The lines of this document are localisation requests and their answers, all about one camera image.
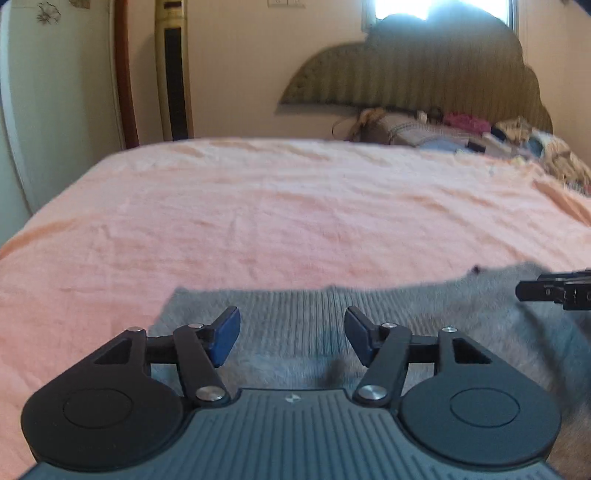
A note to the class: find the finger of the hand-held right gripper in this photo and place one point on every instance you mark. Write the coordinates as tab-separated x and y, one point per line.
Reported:
554	288

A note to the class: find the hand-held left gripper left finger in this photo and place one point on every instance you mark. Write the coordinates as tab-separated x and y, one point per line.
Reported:
226	336

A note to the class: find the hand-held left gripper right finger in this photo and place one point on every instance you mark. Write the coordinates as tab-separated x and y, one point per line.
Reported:
358	336

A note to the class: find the grey sweater with navy sleeves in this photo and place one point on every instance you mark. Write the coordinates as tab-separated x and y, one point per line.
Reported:
300	314

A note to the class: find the pile of patterned clothes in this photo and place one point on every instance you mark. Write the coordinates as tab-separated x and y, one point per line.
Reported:
549	147

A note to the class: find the pink bed sheet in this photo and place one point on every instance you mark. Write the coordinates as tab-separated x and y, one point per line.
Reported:
277	207

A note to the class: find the pink crumpled cloth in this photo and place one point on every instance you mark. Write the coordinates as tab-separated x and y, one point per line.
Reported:
466	122

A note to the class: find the plaid pillow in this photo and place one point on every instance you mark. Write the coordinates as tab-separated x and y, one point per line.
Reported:
406	129

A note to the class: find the olive padded headboard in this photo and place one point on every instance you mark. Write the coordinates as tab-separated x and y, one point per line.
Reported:
415	69

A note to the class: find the gold tower fan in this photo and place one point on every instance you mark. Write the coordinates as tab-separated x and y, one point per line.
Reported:
174	69

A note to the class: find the white wardrobe door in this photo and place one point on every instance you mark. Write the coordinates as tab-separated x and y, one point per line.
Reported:
60	101

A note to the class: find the window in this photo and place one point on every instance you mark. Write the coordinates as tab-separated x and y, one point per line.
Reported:
415	8

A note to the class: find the brown wooden door frame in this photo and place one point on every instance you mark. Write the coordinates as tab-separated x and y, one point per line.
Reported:
125	74

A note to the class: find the large flower wall sticker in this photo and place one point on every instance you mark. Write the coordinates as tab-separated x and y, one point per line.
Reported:
79	2

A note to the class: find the small flower wall sticker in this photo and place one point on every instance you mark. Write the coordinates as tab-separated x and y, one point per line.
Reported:
48	13

